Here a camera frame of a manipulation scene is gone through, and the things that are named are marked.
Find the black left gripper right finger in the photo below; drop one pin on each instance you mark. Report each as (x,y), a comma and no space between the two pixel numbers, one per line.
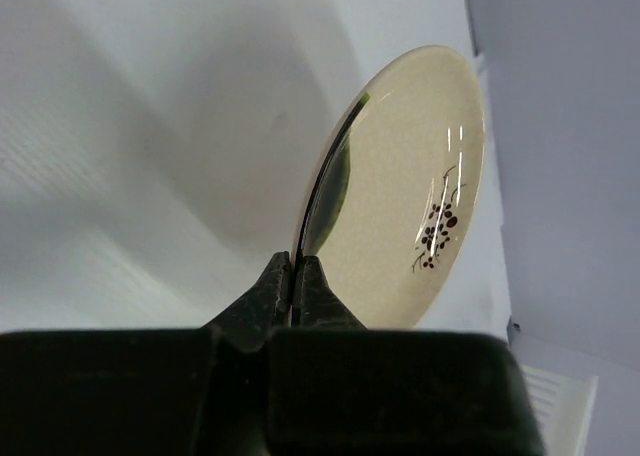
(315,304)

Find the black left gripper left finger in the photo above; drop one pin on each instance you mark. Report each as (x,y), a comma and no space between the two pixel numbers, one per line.
(248,323)

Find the cream floral round plate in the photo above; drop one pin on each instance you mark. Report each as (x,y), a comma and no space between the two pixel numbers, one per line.
(395,194)

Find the white plastic basket bin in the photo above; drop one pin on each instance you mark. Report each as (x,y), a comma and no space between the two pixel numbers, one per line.
(563,407)

